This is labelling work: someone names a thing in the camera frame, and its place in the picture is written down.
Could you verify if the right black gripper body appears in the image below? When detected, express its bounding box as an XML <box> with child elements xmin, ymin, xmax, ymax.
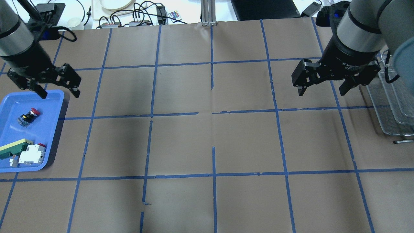
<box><xmin>319</xmin><ymin>36</ymin><xmax>380</xmax><ymax>85</ymax></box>

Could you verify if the red emergency stop button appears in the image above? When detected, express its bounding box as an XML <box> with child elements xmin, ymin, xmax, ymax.
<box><xmin>17</xmin><ymin>107</ymin><xmax>41</xmax><ymax>128</ymax></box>

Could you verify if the black laptop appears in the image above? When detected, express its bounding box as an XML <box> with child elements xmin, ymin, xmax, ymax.
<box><xmin>231</xmin><ymin>0</ymin><xmax>301</xmax><ymax>21</ymax></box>

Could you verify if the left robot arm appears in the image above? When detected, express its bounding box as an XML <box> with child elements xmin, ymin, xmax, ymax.
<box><xmin>0</xmin><ymin>0</ymin><xmax>82</xmax><ymax>99</ymax></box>

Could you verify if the green yellow terminal block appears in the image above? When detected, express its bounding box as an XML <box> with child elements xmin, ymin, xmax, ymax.
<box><xmin>0</xmin><ymin>139</ymin><xmax>33</xmax><ymax>168</ymax></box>

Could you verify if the aluminium frame post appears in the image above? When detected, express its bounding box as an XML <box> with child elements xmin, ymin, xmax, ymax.
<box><xmin>201</xmin><ymin>0</ymin><xmax>217</xmax><ymax>27</ymax></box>

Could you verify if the wire mesh shelf basket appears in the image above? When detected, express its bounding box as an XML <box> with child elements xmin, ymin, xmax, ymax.
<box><xmin>367</xmin><ymin>49</ymin><xmax>414</xmax><ymax>137</ymax></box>

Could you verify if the beige round plate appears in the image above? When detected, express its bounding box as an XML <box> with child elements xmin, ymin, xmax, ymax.
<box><xmin>99</xmin><ymin>0</ymin><xmax>133</xmax><ymax>11</ymax></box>

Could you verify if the white paper cup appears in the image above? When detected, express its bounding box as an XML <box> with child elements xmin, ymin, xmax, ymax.
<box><xmin>67</xmin><ymin>17</ymin><xmax>84</xmax><ymax>30</ymax></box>

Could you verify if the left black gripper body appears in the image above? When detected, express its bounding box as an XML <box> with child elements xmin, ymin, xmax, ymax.
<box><xmin>7</xmin><ymin>49</ymin><xmax>60</xmax><ymax>92</ymax></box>

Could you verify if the beige tray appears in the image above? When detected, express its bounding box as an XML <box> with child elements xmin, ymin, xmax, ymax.
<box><xmin>91</xmin><ymin>0</ymin><xmax>137</xmax><ymax>21</ymax></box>

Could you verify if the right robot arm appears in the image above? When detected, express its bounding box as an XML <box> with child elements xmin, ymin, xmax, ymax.
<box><xmin>291</xmin><ymin>0</ymin><xmax>413</xmax><ymax>96</ymax></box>

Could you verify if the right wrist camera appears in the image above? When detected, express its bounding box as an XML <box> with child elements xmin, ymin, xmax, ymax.
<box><xmin>315</xmin><ymin>0</ymin><xmax>351</xmax><ymax>28</ymax></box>

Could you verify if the white circuit breaker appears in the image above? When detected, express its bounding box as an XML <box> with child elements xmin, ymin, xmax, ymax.
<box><xmin>18</xmin><ymin>143</ymin><xmax>46</xmax><ymax>165</ymax></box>

